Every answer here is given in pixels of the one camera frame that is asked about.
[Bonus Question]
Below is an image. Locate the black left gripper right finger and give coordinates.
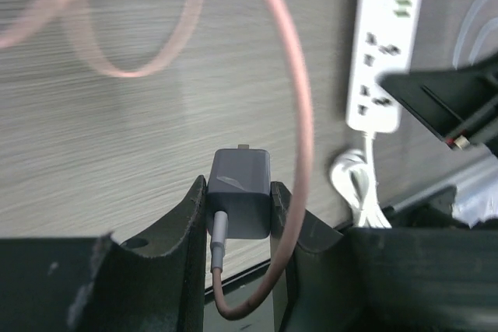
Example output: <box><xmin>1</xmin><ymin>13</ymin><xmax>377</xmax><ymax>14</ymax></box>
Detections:
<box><xmin>272</xmin><ymin>186</ymin><xmax>497</xmax><ymax>331</ymax></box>

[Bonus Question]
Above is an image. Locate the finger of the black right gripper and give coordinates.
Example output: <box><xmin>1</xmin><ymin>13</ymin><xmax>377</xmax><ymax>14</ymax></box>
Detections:
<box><xmin>380</xmin><ymin>55</ymin><xmax>497</xmax><ymax>150</ymax></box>

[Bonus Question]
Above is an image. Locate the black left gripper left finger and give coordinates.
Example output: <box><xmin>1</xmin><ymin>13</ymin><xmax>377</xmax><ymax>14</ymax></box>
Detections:
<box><xmin>1</xmin><ymin>176</ymin><xmax>206</xmax><ymax>331</ymax></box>

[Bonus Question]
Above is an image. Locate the white power strip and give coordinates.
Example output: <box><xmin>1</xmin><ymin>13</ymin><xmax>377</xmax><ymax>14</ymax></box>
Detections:
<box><xmin>345</xmin><ymin>0</ymin><xmax>422</xmax><ymax>133</ymax></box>

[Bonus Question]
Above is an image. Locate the dark grey charger plug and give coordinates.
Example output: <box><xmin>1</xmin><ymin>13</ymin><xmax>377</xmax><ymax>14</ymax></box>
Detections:
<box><xmin>205</xmin><ymin>148</ymin><xmax>272</xmax><ymax>239</ymax></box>

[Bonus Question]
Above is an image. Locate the thin pink charging cable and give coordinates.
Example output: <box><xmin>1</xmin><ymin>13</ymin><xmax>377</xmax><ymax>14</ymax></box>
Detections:
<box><xmin>0</xmin><ymin>0</ymin><xmax>315</xmax><ymax>322</ymax></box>

